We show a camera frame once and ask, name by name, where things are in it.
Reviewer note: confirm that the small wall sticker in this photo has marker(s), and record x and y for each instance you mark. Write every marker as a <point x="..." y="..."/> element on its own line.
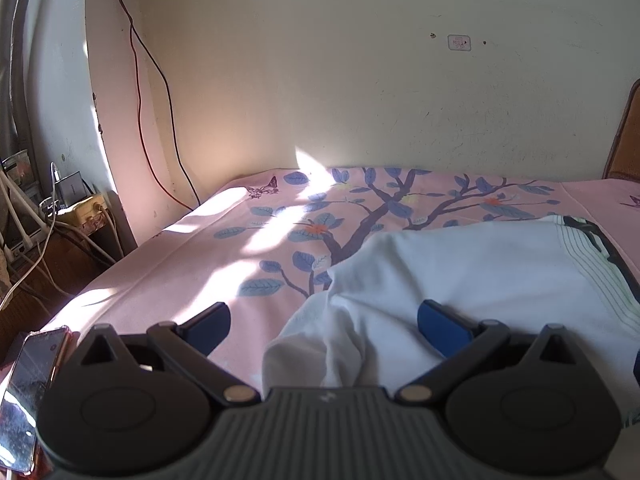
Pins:
<point x="460" y="41"/>

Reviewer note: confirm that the smartphone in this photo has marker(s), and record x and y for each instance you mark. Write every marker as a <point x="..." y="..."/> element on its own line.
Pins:
<point x="27" y="385"/>

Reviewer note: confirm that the white garment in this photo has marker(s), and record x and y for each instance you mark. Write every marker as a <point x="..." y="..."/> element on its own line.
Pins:
<point x="475" y="270"/>

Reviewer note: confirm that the grey power adapter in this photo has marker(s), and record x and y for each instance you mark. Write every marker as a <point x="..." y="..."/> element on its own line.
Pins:
<point x="70" y="186"/>

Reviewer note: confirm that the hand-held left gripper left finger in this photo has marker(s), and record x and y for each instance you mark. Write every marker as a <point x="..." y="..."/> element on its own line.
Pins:
<point x="210" y="327"/>

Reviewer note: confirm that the yellow power strip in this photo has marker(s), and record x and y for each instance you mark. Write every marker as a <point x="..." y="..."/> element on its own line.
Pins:
<point x="82" y="210"/>

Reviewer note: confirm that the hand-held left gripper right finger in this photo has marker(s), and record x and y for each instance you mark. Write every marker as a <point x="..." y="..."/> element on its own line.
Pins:
<point x="440" y="327"/>

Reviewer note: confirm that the pink floral bedsheet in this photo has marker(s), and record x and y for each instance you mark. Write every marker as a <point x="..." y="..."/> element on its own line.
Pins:
<point x="200" y="260"/>

